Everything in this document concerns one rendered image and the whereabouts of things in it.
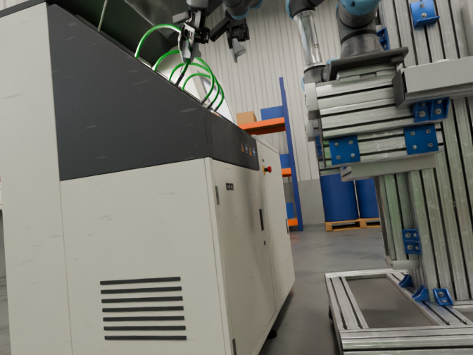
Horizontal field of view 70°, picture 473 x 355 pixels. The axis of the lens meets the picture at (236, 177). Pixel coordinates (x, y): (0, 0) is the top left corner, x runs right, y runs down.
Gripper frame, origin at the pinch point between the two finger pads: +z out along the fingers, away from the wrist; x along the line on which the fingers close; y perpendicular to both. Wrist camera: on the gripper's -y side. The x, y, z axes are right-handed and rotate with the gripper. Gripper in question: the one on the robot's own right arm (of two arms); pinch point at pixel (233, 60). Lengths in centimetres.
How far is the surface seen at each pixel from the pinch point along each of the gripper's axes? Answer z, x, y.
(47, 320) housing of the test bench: 93, -35, -70
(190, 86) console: -7, 35, -35
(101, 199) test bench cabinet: 53, -35, -43
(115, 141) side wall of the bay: 34, -35, -35
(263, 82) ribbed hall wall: -223, 648, -103
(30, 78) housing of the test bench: 4, -35, -70
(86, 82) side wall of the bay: 11, -35, -45
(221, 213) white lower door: 62, -30, -2
